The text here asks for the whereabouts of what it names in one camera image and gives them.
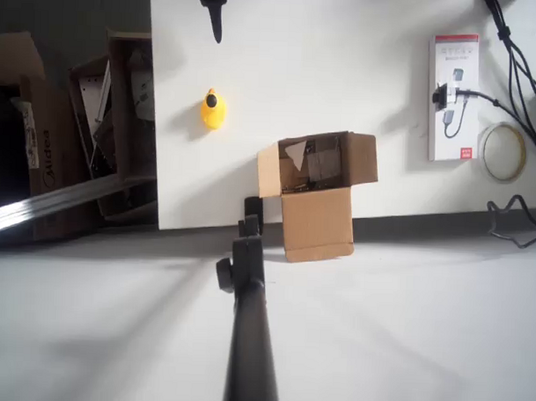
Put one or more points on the yellow rubber duck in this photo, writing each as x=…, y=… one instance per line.
x=213, y=117

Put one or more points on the open cardboard parts box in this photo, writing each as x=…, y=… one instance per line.
x=121, y=116

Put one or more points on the Midea cardboard box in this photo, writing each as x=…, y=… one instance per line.
x=53, y=158

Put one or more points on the small open cardboard box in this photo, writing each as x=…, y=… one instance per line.
x=318, y=220

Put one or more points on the white adapter product box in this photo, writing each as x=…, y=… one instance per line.
x=464, y=132

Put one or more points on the white paper triangle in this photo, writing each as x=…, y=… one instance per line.
x=297, y=153

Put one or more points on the grey metal block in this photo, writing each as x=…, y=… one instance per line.
x=324, y=165

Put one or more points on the white printed paper label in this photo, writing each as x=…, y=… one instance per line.
x=28, y=130

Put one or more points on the black and white adapter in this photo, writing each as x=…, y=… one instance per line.
x=443, y=96

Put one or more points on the clear tape roll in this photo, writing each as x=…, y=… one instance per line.
x=521, y=158

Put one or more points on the perforated metal bracket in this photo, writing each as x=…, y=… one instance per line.
x=89, y=97

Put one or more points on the aluminium profile rail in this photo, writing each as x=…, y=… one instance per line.
x=52, y=199

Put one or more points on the black camera stand pole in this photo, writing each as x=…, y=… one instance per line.
x=248, y=323

